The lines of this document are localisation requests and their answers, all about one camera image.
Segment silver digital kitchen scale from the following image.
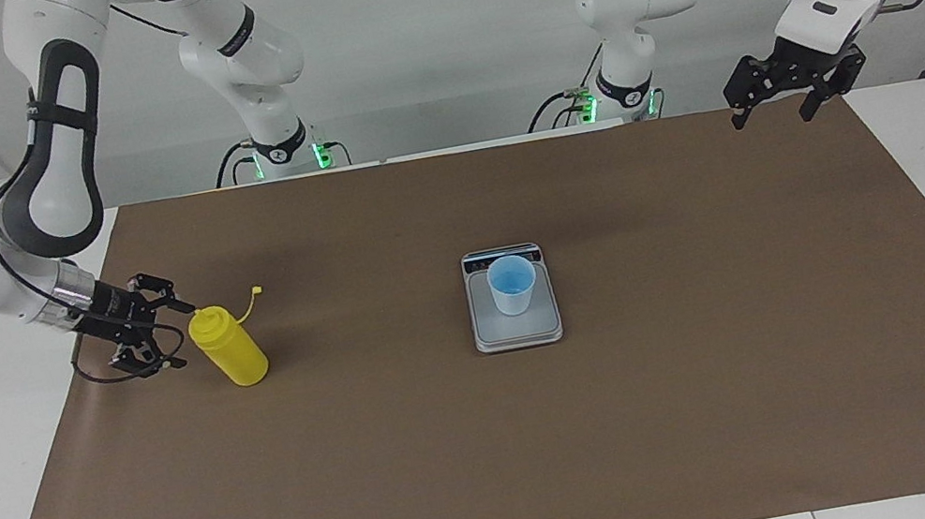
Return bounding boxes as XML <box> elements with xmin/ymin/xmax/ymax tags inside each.
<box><xmin>458</xmin><ymin>238</ymin><xmax>566</xmax><ymax>358</ymax></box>

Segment brown paper table mat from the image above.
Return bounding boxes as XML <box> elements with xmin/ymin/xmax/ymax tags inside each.
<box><xmin>0</xmin><ymin>62</ymin><xmax>925</xmax><ymax>519</ymax></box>

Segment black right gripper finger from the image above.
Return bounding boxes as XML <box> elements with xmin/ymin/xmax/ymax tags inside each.
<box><xmin>128</xmin><ymin>265</ymin><xmax>199</xmax><ymax>324</ymax></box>
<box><xmin>105</xmin><ymin>331</ymin><xmax>191</xmax><ymax>384</ymax></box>

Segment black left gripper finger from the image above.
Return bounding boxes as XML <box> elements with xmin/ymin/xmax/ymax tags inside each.
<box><xmin>717</xmin><ymin>52</ymin><xmax>774</xmax><ymax>133</ymax></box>
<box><xmin>791</xmin><ymin>68</ymin><xmax>856</xmax><ymax>125</ymax></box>

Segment light blue plastic cup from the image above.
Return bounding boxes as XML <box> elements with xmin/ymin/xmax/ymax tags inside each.
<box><xmin>484</xmin><ymin>251</ymin><xmax>544</xmax><ymax>320</ymax></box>

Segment yellow squeeze seasoning bottle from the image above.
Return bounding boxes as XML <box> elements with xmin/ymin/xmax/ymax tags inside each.
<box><xmin>182</xmin><ymin>284</ymin><xmax>279</xmax><ymax>396</ymax></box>

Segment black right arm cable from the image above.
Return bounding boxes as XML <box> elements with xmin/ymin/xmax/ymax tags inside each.
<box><xmin>0</xmin><ymin>162</ymin><xmax>193</xmax><ymax>403</ymax></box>

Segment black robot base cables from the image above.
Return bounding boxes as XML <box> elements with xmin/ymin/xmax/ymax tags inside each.
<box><xmin>516</xmin><ymin>36</ymin><xmax>665</xmax><ymax>136</ymax></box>
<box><xmin>209</xmin><ymin>121</ymin><xmax>353</xmax><ymax>189</ymax></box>

